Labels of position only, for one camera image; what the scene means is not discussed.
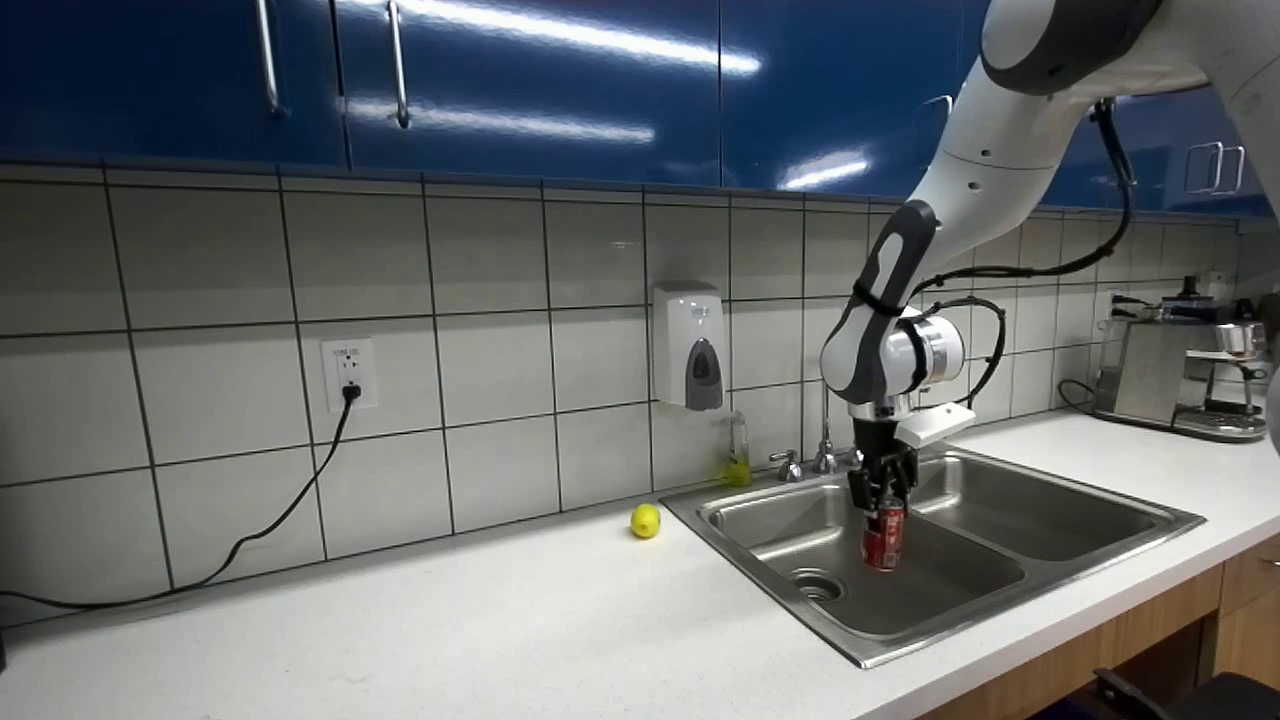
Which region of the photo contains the white wall soap dispenser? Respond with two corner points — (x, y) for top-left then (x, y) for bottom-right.
(650, 286), (732, 416)

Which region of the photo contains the black power cord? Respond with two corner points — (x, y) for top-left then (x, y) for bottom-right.
(0, 382), (368, 616)

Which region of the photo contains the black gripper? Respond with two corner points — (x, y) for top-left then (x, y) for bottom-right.
(843, 411), (924, 534)

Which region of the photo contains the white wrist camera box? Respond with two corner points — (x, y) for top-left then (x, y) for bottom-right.
(901, 401), (981, 454)

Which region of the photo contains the round steel sink drain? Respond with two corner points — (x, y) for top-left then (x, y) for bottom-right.
(787, 572), (848, 608)

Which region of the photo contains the white wall power outlet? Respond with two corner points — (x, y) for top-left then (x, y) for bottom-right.
(321, 337), (383, 411)

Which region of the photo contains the stainless steel double sink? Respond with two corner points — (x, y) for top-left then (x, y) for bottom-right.
(659, 441), (1207, 673)

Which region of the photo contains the silver espresso machine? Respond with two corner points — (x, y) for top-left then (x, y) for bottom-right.
(1093, 271), (1277, 448)

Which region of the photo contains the red soda can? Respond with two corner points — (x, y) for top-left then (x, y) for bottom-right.
(861, 501), (909, 577)

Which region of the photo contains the black appliance cord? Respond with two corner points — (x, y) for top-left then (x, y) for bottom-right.
(1056, 373), (1112, 416)

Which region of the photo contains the yellow green soap bottle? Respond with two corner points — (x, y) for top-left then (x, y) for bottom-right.
(716, 411), (760, 491)

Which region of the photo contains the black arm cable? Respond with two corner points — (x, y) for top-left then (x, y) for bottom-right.
(911, 97), (1142, 409)

